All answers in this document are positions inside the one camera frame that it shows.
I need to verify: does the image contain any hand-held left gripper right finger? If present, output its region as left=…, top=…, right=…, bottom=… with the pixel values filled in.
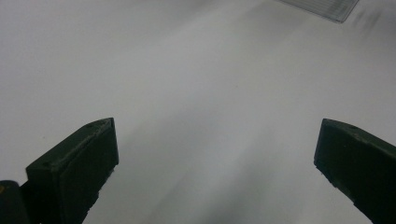
left=313, top=118, right=396, bottom=224

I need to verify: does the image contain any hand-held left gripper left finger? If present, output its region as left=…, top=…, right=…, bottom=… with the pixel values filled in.
left=25, top=117, right=120, bottom=224

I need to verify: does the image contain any clear plastic box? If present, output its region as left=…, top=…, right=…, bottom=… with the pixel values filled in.
left=276, top=0, right=361, bottom=24

